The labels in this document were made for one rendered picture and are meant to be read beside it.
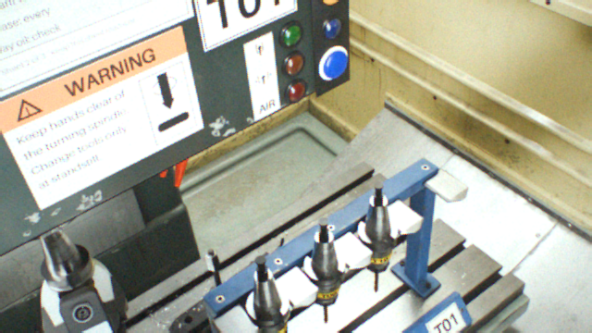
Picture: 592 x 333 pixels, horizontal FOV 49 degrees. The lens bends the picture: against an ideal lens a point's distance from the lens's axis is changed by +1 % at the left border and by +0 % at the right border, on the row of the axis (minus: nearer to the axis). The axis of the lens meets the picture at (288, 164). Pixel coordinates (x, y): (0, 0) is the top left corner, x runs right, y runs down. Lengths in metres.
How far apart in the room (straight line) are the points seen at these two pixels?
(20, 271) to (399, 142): 1.01
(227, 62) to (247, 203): 1.46
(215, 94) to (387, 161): 1.25
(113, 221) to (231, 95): 0.95
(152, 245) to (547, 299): 0.93
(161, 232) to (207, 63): 1.10
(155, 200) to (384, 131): 0.68
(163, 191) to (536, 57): 0.89
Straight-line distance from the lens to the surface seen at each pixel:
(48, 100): 0.51
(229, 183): 2.08
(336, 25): 0.63
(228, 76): 0.58
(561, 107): 1.47
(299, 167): 2.10
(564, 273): 1.59
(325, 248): 0.96
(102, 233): 1.52
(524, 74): 1.50
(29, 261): 1.49
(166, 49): 0.53
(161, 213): 1.61
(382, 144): 1.83
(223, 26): 0.55
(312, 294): 0.99
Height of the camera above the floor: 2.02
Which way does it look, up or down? 43 degrees down
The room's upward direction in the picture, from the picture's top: 6 degrees counter-clockwise
